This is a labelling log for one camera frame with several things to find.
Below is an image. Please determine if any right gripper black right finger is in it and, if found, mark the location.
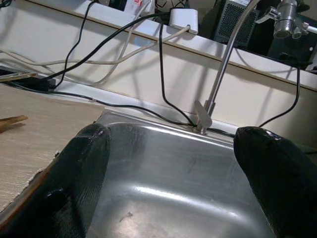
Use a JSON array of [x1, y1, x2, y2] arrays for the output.
[[234, 125, 317, 238]]

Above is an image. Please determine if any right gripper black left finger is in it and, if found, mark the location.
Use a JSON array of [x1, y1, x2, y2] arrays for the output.
[[0, 123, 111, 238]]

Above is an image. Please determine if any brown wooden chopstick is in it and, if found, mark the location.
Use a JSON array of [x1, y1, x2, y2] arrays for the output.
[[0, 115, 27, 126], [0, 118, 28, 133]]

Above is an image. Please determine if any beige woven placemat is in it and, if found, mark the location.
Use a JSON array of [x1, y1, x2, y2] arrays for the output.
[[0, 83, 106, 214]]

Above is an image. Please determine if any flat black power adapter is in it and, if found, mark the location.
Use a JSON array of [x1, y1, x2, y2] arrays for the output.
[[0, 64, 57, 93]]

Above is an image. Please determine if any stainless steel sink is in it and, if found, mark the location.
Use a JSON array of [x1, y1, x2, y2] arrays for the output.
[[84, 110, 277, 238]]

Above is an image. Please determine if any slim steel faucet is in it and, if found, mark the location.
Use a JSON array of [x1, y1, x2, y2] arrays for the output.
[[194, 0, 261, 136]]

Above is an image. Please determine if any chrome water tap fitting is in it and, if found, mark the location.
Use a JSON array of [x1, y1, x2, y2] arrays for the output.
[[255, 0, 310, 39]]

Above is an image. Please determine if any black perforated metal case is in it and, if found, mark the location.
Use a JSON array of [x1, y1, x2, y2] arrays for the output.
[[214, 0, 261, 47]]

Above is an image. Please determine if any white power adapter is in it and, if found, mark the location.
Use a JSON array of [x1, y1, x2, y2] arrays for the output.
[[169, 8, 199, 35]]

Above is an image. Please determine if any thin black counter cable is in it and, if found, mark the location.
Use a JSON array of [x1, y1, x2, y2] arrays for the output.
[[47, 90, 199, 127]]

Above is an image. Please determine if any white power cable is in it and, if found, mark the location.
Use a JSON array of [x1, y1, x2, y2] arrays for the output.
[[0, 24, 191, 85]]

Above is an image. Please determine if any black hanging power cable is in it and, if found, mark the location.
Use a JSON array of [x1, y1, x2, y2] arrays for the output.
[[158, 21, 196, 126]]

